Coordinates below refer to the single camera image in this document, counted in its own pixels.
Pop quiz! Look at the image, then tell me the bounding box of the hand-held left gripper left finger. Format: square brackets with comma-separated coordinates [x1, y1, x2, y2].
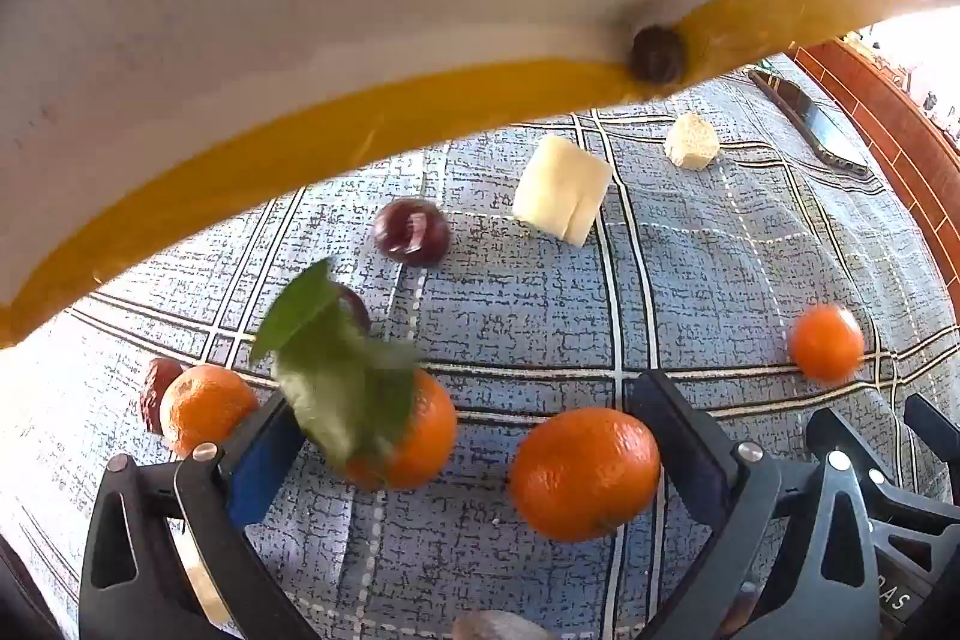
[79, 396, 316, 640]

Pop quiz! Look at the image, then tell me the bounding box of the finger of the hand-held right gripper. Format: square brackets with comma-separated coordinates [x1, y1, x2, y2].
[862, 466, 960, 562]
[904, 394, 960, 472]

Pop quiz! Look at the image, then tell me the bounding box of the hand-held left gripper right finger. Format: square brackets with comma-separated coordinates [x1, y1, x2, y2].
[626, 370, 882, 640]

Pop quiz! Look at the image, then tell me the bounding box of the orange mandarin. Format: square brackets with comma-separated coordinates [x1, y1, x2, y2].
[787, 304, 866, 384]
[510, 407, 662, 543]
[160, 364, 260, 459]

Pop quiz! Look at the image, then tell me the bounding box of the mandarin with green leaves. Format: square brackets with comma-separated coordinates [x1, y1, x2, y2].
[250, 257, 458, 492]

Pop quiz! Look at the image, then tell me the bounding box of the dark purple plum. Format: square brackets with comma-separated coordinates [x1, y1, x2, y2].
[334, 284, 372, 333]
[373, 197, 451, 268]

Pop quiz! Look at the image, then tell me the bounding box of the pale yellow block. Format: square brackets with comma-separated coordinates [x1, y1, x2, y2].
[512, 134, 612, 247]

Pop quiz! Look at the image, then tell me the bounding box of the white tray with yellow rim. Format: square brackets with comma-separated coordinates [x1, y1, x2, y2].
[0, 0, 947, 350]

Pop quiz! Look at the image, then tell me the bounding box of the red date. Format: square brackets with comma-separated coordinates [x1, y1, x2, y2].
[140, 356, 185, 437]

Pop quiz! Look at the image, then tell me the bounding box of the grey-brown rounded object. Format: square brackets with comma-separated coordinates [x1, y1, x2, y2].
[452, 610, 548, 640]

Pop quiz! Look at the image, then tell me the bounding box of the reddish wooden cabinet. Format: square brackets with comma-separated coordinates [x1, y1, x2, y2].
[787, 34, 960, 311]

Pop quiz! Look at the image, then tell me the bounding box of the small beige chunk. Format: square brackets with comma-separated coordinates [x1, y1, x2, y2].
[664, 111, 721, 171]

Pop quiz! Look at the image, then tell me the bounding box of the black smartphone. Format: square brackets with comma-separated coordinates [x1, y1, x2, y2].
[748, 68, 875, 176]

